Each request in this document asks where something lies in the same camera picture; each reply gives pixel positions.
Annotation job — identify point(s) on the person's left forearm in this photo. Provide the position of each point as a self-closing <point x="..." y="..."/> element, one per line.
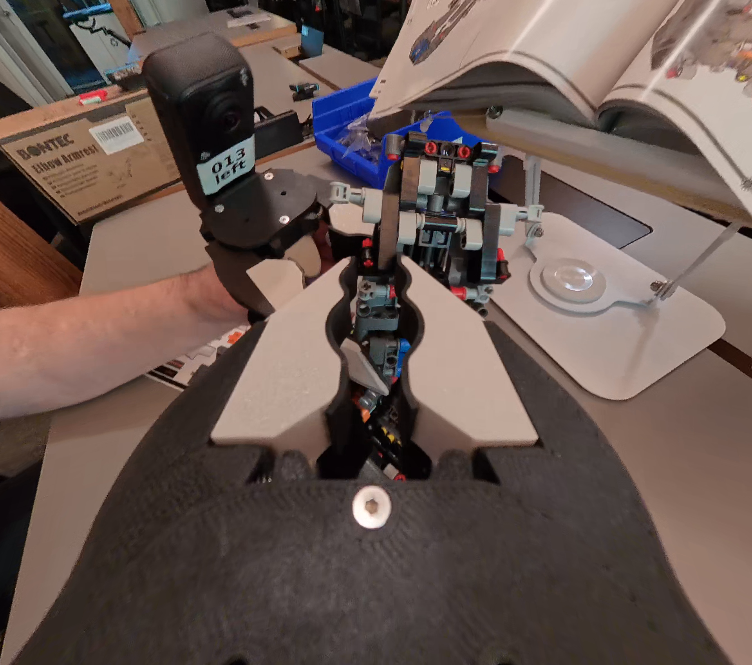
<point x="88" y="347"/>

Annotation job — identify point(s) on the lego sticker sheet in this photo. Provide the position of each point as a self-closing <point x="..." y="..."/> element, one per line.
<point x="200" y="359"/>

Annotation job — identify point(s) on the white book stand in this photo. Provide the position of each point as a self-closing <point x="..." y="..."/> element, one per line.
<point x="617" y="336"/>

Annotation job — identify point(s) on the grey orange lego car model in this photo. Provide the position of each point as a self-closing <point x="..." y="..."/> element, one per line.
<point x="382" y="441"/>

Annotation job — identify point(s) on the blue bin with tag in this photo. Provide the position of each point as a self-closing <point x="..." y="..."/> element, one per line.
<point x="335" y="112"/>

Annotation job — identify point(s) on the brown cardboard box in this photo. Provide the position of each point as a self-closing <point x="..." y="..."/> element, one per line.
<point x="70" y="171"/>

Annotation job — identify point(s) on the black webcam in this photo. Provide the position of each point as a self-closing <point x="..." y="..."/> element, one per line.
<point x="305" y="88"/>

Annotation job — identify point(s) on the black flat device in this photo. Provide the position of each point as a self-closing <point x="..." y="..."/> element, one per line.
<point x="279" y="133"/>

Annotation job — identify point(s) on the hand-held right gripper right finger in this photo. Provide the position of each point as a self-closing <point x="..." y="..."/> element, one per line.
<point x="470" y="383"/>

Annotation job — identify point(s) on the black lego subassembly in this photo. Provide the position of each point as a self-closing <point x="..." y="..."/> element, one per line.
<point x="438" y="177"/>

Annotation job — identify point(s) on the wooden panel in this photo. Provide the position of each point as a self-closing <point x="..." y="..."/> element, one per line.
<point x="35" y="259"/>

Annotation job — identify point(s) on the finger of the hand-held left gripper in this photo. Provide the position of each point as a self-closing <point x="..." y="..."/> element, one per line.
<point x="276" y="283"/>

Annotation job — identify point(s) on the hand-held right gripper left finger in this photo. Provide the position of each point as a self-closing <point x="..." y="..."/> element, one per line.
<point x="276" y="383"/>

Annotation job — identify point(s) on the small blue screen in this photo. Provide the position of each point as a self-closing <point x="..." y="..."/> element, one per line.
<point x="312" y="42"/>

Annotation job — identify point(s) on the lego instruction booklet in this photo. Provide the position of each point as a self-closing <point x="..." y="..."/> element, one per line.
<point x="529" y="1"/>

